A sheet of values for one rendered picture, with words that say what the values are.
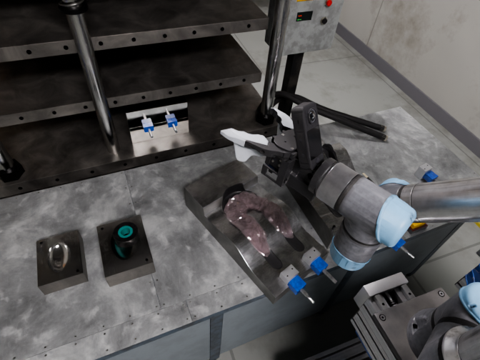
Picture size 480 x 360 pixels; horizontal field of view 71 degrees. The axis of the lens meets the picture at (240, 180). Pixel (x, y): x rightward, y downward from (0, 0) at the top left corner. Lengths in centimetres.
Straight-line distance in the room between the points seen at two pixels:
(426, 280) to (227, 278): 153
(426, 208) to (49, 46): 122
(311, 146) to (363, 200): 12
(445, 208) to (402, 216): 11
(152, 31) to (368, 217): 107
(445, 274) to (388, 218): 198
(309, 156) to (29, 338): 97
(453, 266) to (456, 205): 195
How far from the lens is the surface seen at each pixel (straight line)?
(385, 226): 57
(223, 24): 147
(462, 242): 276
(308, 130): 59
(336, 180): 58
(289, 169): 63
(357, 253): 65
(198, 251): 124
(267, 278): 114
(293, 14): 167
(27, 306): 128
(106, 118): 150
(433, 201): 68
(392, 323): 99
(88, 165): 160
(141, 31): 139
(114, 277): 117
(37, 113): 153
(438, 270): 253
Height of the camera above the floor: 188
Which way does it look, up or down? 48 degrees down
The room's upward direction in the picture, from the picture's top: 6 degrees clockwise
